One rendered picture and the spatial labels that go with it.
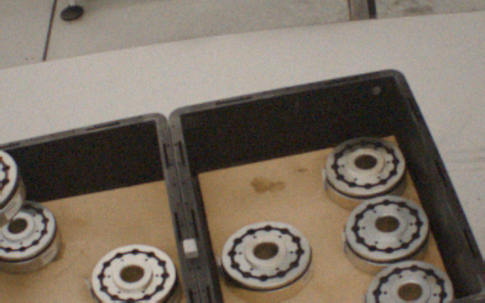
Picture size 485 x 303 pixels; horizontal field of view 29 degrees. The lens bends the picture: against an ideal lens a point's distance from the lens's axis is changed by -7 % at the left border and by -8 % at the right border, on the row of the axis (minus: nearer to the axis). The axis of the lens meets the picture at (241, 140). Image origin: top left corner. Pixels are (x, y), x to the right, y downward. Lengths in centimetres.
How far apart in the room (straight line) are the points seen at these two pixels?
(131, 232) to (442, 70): 64
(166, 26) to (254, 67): 138
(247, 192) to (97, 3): 202
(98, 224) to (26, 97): 51
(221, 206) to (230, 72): 45
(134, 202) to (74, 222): 9
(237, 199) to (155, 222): 10
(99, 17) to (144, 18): 15
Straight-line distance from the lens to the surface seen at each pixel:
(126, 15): 312
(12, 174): 104
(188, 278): 104
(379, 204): 119
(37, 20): 322
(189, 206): 111
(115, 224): 125
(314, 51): 168
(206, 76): 165
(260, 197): 125
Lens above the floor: 171
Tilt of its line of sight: 42 degrees down
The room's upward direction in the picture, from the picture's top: 8 degrees counter-clockwise
